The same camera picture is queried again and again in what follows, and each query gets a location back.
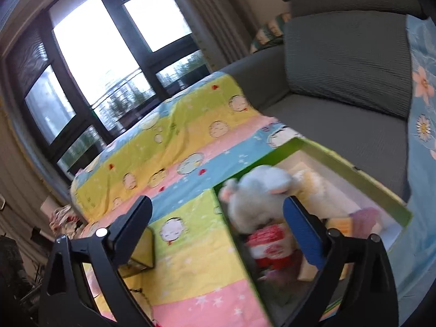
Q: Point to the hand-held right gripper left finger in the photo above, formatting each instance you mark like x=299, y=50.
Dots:
x=134, y=231

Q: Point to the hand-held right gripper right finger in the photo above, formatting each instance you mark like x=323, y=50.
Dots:
x=301, y=236

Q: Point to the grey plush mouse toy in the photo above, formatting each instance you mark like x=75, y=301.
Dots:
x=259, y=194

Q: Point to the purple fluffy cloth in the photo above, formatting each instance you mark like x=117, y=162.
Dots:
x=368, y=216

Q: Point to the green box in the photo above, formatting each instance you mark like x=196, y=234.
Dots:
x=340, y=168

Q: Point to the black and gold tin box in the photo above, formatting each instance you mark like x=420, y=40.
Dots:
x=141, y=252

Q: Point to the pile of clothes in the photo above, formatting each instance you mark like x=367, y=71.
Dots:
x=66, y=221

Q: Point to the cartoon printed blanket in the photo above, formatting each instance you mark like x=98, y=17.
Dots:
x=190, y=136

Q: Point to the grey curtain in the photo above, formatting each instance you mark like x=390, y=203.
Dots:
x=24, y=177
x=218, y=20

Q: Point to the blue floral cloth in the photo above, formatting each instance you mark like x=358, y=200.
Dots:
x=422, y=143

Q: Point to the black framed window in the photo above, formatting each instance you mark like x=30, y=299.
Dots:
x=95, y=58

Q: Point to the grey sofa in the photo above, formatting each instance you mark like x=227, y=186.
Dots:
x=340, y=58

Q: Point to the striped pillow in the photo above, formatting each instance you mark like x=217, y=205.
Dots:
x=270, y=32

